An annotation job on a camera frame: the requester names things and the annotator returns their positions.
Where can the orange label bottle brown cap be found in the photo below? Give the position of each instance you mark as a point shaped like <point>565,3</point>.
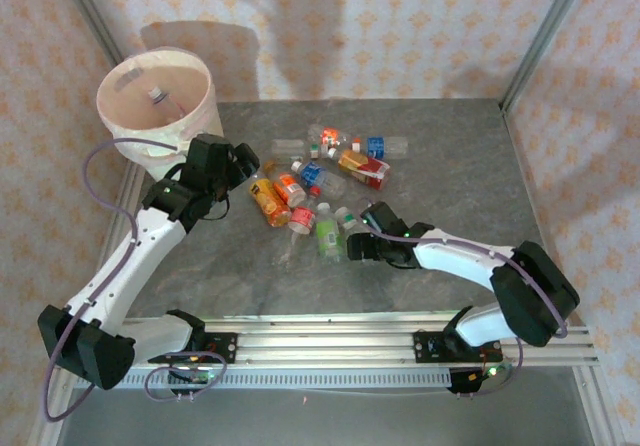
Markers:
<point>290,186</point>

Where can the blue label bottle white cap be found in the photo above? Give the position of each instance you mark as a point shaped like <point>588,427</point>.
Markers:
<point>314,173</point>

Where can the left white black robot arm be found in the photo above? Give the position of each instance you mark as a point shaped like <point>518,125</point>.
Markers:
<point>130,256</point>

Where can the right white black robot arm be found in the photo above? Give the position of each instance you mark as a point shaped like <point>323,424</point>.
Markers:
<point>465,261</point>

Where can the orange juice bottle yellow label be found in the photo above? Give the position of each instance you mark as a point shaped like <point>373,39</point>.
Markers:
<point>270,201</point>

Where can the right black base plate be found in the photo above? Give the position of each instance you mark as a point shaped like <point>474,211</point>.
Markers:
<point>425,348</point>

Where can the small orange cap item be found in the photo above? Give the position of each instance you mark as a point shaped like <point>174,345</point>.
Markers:
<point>356,145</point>

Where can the blue label clear bottle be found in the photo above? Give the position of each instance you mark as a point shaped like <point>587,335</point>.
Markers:
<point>376,147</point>

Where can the green label bottle white cap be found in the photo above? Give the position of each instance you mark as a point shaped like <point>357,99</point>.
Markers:
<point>327,231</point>

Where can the crushed clear plastic bottle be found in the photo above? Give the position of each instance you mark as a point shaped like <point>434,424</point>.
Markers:
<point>287,147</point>

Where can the pink bin liner bag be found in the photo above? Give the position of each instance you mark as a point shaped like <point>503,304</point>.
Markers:
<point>125,106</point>

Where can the right aluminium side rail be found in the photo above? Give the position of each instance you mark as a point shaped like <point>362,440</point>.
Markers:
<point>602,416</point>

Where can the left aluminium corner post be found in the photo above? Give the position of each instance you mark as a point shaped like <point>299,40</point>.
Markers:
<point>86,3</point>

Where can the clear bottle green white cap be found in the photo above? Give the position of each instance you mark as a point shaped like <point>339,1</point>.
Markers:
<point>346,217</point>

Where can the aluminium front rail frame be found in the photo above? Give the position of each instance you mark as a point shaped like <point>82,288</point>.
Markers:
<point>325,346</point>

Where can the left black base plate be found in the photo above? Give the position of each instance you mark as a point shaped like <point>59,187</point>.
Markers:
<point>225,348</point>

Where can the aluminium side rail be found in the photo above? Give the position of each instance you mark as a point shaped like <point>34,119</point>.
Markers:
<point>602,416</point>
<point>131,181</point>

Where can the aluminium corner post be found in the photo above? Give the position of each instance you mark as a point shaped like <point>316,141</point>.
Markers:
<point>86,3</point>
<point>540,41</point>

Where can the red label bottle red cap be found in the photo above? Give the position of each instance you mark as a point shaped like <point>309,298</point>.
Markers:
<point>303,217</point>

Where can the right aluminium corner post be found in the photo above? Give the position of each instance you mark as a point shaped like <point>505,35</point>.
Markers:
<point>540,41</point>

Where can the left aluminium side rail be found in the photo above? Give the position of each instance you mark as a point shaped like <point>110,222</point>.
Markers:
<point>131,181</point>

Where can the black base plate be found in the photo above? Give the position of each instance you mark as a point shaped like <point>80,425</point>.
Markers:
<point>425,348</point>
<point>225,348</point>

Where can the small white bottle green cap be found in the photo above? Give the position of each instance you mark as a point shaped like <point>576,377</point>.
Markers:
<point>314,151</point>

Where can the clear bottle purple cap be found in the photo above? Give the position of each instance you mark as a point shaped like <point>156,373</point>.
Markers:
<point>161,98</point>

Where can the white plastic bin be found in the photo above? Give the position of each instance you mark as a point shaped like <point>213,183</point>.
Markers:
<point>145,161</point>

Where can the small circuit board green LED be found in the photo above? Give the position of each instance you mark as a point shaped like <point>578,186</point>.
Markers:
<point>472,377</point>
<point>200,377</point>

